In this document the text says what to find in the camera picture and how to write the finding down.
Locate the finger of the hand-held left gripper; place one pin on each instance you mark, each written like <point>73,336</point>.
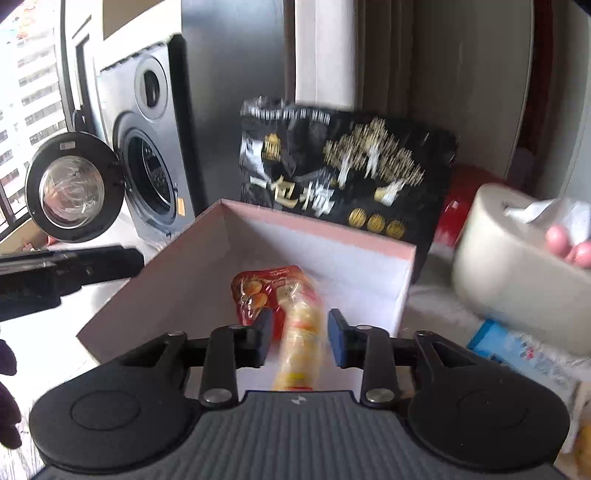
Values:
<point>92,265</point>

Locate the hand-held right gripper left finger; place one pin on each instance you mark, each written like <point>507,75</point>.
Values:
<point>264,333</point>

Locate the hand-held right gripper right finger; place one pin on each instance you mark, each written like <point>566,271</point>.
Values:
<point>337,339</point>

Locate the red yellow snack packet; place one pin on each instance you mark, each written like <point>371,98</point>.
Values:
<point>298,323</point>

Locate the pink cardboard box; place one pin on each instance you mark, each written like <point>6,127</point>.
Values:
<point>184,286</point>

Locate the blue white snack packet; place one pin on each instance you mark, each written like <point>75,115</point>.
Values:
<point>521,355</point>

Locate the golden bun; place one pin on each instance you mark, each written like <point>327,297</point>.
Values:
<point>577,443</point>

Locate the person's left hand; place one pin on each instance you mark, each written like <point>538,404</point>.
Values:
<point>8,415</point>

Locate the white textured cloth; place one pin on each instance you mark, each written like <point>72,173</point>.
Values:
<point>60,341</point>

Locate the grey washing machine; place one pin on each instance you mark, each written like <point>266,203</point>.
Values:
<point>152,152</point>

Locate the black gold-print snack bag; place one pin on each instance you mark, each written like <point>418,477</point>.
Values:
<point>351,184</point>

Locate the window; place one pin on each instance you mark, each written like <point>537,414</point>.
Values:
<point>32,92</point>

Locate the red container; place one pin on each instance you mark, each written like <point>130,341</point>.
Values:
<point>466,203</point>

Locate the dark grey cabinet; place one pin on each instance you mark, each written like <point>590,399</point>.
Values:
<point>231,92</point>

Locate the white tissue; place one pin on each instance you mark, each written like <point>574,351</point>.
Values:
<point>545,212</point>

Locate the pink bead ornament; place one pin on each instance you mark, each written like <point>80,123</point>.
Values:
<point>561,242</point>

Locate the brown curtain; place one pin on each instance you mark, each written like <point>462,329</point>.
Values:
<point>385,50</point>

